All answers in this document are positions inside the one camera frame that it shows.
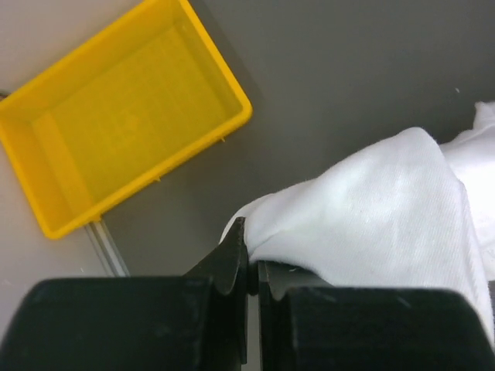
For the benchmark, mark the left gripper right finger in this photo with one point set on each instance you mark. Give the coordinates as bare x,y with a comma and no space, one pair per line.
306,324

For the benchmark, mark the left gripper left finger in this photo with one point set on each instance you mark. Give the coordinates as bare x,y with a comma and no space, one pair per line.
197,321

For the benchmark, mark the white printed t-shirt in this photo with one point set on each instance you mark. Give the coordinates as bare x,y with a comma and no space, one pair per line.
405,212

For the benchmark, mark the yellow plastic tray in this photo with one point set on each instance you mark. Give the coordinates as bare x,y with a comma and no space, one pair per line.
135,101

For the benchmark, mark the left aluminium frame rail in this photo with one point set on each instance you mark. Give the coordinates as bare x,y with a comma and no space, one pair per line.
107,250

